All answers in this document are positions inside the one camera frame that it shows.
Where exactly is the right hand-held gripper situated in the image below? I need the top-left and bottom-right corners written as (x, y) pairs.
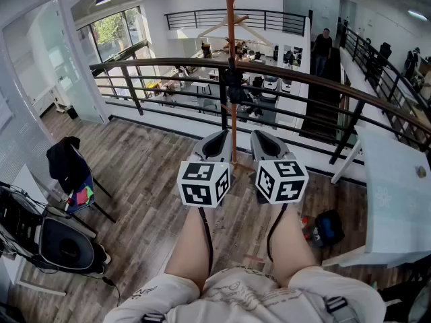
top-left (251, 129), bottom-right (310, 205)

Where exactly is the wood-topped black metal railing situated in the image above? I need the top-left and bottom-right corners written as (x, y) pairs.
top-left (89, 57), bottom-right (431, 166)

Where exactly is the black floor cable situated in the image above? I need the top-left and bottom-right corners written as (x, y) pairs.
top-left (80, 273), bottom-right (122, 308)

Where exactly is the dark staircase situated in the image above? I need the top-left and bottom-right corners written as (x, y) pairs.
top-left (299, 45), bottom-right (343, 144)

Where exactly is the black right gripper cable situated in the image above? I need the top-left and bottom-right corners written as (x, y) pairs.
top-left (267, 203), bottom-right (289, 262)

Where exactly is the large glass window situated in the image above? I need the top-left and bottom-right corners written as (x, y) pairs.
top-left (76, 7), bottom-right (150, 64)

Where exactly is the red cloth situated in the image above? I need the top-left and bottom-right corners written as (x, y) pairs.
top-left (76, 189), bottom-right (94, 206)

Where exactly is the black and blue backpack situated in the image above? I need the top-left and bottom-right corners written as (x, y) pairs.
top-left (313, 209), bottom-right (346, 248)

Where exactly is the person's white printed shirt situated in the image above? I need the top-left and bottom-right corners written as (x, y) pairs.
top-left (104, 266), bottom-right (388, 323)

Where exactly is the person's left forearm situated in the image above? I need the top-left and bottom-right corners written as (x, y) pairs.
top-left (164, 205), bottom-right (216, 293)

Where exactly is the brown wooden coat rack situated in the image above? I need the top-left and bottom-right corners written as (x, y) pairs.
top-left (208, 0), bottom-right (257, 176)

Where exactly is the black metal balcony railing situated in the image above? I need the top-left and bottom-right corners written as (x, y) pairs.
top-left (164, 8), bottom-right (306, 37)

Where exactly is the person's right forearm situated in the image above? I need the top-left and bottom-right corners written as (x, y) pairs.
top-left (271, 202), bottom-right (319, 288)

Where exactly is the pale wooden clothes hanger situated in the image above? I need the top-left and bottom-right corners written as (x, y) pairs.
top-left (197, 13), bottom-right (274, 48)

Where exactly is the black jacket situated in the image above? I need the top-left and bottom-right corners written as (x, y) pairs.
top-left (46, 136), bottom-right (90, 195)

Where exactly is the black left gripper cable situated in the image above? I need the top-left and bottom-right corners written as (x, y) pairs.
top-left (198, 207), bottom-right (214, 276)

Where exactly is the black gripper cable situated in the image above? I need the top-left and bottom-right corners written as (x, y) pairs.
top-left (267, 203), bottom-right (289, 262)
top-left (198, 207), bottom-right (214, 276)

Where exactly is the black metal walkway railing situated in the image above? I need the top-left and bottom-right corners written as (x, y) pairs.
top-left (339, 27), bottom-right (431, 120)

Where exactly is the dark blue metal-legged chair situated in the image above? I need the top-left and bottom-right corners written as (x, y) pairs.
top-left (46, 136), bottom-right (117, 225)

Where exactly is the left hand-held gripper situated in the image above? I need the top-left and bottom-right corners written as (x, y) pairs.
top-left (177, 129), bottom-right (236, 209)

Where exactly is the frosted glass partition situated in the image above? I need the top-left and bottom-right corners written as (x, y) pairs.
top-left (3, 0), bottom-right (106, 124)

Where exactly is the table with pale blue cloth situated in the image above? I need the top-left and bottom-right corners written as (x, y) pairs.
top-left (321, 126), bottom-right (431, 268)

